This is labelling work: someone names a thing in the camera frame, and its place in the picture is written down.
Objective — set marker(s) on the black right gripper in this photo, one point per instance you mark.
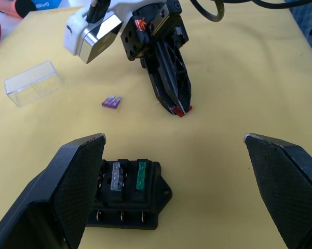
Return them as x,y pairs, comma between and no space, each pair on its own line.
135,44

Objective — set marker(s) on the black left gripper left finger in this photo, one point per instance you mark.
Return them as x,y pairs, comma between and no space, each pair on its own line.
67,186

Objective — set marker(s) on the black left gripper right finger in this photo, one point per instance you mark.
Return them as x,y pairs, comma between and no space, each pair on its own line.
288,186

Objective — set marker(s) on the small red fuse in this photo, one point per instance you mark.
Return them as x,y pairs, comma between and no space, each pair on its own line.
179,112

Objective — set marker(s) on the small clear fuse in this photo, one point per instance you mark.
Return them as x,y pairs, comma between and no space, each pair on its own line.
117,177

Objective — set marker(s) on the small green fuse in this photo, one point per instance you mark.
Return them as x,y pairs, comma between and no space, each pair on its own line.
141,176

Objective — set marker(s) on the small purple fuse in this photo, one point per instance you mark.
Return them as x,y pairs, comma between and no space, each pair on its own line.
111,102

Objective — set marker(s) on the black fuse box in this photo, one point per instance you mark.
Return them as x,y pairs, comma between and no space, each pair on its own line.
150,207

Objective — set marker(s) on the clear plastic fuse box cover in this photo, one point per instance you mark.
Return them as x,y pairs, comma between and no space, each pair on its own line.
33,83

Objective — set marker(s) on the yellow foam mat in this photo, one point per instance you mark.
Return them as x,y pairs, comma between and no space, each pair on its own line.
236,77

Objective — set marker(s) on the blue printed package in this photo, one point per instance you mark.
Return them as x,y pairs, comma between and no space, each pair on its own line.
48,3

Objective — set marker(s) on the orange tube with black cap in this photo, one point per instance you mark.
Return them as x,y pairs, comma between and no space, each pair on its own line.
7,7

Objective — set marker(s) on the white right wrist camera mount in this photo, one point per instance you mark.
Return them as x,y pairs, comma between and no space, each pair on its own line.
75,36

